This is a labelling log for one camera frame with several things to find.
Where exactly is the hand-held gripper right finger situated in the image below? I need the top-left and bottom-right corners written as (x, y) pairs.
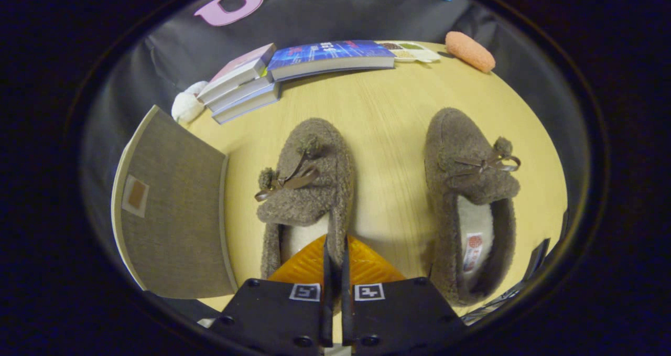
top-left (342, 234), bottom-right (468, 356)

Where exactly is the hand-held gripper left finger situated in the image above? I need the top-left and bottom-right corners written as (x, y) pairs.
top-left (209, 234), bottom-right (334, 356)

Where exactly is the brown fuzzy shoe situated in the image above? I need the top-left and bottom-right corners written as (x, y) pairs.
top-left (255, 117), bottom-right (355, 281)
top-left (424, 107), bottom-right (522, 307)

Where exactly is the grey fabric storage box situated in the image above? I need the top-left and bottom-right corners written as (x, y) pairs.
top-left (111, 104), bottom-right (239, 300)

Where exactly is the white book with grey spine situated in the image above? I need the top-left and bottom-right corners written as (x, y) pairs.
top-left (211, 86), bottom-right (282, 125)
top-left (205, 75), bottom-right (277, 114)

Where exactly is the blue cover book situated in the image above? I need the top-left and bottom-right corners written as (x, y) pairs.
top-left (267, 40), bottom-right (397, 82)

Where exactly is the pink cover book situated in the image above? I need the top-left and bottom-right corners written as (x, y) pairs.
top-left (197, 43), bottom-right (277, 105)

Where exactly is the white plush toy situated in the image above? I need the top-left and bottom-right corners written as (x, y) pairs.
top-left (171, 81), bottom-right (209, 124)

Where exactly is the white compartment tray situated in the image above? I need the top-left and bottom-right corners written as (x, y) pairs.
top-left (375, 40), bottom-right (442, 63)

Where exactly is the orange sponge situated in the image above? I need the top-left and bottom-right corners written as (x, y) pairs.
top-left (445, 31), bottom-right (496, 74)

